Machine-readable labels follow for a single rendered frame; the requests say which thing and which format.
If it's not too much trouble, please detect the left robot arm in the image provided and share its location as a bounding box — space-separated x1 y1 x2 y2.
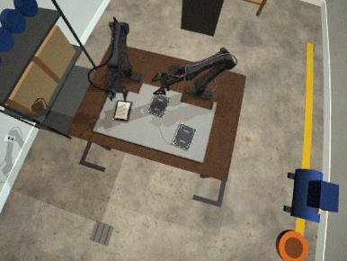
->
168 47 236 100

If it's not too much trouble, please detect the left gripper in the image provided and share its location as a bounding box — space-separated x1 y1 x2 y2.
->
151 72 175 95

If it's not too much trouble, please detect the cream well plate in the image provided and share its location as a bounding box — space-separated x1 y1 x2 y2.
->
115 102 129 120

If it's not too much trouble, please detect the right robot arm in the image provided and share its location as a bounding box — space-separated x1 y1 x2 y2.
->
104 22 142 84

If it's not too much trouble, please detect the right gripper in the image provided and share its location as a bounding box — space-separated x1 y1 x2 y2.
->
105 79 129 102

